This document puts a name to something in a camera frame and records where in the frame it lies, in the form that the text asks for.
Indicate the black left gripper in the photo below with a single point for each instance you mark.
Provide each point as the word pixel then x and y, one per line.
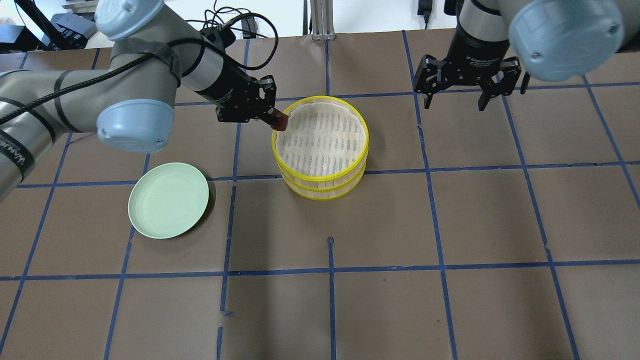
pixel 226 88

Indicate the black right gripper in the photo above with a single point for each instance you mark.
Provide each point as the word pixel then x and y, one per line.
pixel 473 55

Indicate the brown bun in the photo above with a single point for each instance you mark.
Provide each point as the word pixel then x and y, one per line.
pixel 279 121

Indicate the yellow top steamer layer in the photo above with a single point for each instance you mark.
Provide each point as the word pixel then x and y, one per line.
pixel 320 137

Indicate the yellow steamer layer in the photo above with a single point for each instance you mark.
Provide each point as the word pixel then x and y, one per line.
pixel 320 137
pixel 327 188

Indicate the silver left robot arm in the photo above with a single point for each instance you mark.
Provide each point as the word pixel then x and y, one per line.
pixel 372 68

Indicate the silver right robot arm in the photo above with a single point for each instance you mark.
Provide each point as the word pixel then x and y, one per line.
pixel 555 40

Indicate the white steamer cloth liner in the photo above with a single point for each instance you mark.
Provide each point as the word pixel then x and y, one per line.
pixel 320 137

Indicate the yellow bottom steamer layer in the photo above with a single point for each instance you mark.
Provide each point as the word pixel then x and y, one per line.
pixel 327 188

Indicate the light green plate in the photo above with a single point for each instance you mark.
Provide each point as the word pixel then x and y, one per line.
pixel 168 200

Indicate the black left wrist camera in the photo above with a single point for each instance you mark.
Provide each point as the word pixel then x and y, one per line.
pixel 220 37

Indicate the aluminium frame post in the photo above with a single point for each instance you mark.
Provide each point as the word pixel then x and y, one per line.
pixel 322 20

